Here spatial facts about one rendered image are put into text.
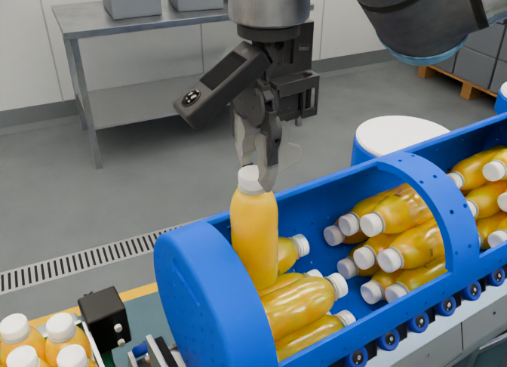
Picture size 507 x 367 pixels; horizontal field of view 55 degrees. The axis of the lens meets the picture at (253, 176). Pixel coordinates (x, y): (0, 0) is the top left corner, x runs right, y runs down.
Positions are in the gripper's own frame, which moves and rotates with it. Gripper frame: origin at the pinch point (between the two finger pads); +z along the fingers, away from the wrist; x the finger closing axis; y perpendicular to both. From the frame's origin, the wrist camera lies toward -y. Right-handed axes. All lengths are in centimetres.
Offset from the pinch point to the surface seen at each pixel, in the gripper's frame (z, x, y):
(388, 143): 29, 34, 63
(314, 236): 28.8, 12.5, 22.1
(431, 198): 10.6, -6.5, 29.5
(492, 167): 17, 0, 56
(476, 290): 36, -11, 44
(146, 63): 98, 319, 94
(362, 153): 31, 36, 56
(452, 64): 112, 213, 331
